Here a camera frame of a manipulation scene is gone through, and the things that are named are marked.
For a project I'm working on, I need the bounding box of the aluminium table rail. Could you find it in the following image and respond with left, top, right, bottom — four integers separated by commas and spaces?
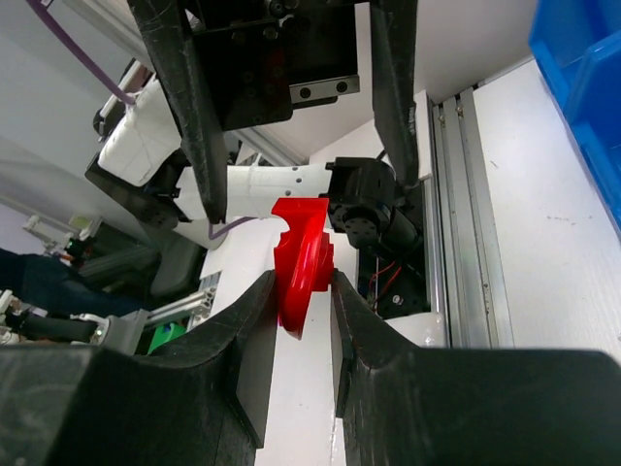
431, 87, 514, 349

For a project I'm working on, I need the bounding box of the blue bin right compartment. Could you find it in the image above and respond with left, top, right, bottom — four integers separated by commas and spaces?
529, 0, 620, 223

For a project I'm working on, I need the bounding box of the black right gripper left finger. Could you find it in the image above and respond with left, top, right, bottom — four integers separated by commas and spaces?
1, 271, 278, 465

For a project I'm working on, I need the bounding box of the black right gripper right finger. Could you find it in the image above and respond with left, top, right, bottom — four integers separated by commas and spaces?
331, 272, 620, 465

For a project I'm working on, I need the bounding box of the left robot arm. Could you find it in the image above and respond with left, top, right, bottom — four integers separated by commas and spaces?
86, 1, 422, 270

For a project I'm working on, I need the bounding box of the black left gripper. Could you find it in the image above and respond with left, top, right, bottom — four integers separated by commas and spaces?
128, 0, 419, 223

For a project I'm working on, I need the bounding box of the red arch lego piece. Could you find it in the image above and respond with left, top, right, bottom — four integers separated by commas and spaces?
272, 197, 334, 340

